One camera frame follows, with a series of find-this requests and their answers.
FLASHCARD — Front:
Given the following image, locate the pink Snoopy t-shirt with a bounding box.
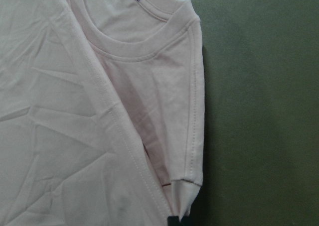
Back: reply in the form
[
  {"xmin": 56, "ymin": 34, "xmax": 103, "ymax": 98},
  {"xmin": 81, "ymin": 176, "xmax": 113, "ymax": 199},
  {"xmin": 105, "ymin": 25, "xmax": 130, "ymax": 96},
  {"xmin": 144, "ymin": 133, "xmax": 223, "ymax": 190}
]
[{"xmin": 0, "ymin": 0, "xmax": 205, "ymax": 226}]

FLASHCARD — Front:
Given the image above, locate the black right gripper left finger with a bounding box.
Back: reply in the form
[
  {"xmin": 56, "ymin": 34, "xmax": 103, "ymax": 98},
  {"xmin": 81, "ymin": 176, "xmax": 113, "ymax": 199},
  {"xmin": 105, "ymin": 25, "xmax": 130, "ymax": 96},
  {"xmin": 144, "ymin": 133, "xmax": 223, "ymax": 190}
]
[{"xmin": 167, "ymin": 216, "xmax": 180, "ymax": 226}]

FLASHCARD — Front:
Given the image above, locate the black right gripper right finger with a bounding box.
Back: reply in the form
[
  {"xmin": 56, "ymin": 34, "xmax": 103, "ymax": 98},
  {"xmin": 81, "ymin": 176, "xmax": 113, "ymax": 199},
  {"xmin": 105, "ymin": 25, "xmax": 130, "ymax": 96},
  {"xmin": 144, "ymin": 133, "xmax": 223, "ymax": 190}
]
[{"xmin": 180, "ymin": 216, "xmax": 193, "ymax": 226}]

